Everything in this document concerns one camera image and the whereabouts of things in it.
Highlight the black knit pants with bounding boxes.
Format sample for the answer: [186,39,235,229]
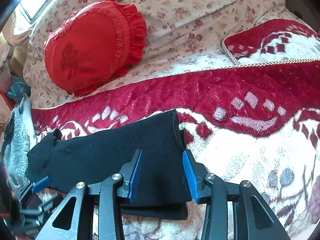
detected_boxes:
[25,110,191,220]

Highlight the grey fleece jacket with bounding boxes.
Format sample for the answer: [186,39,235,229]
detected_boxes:
[1,94,37,191]

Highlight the red white plush blanket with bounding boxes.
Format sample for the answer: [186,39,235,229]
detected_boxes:
[31,19,319,239]

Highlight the teal plastic bag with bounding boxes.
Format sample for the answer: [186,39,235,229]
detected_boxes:
[6,76,31,103]

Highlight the beige curtain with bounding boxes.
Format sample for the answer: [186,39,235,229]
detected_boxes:
[1,6,34,77]

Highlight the red heart ruffled pillow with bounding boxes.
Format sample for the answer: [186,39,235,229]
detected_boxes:
[44,0,147,96]

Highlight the floral beige quilt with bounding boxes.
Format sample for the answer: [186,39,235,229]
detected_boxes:
[23,0,296,108]

